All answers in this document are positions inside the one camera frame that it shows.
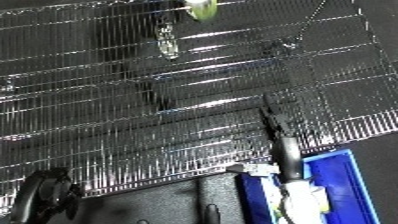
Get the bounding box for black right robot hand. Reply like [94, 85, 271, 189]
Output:
[257, 94, 306, 184]

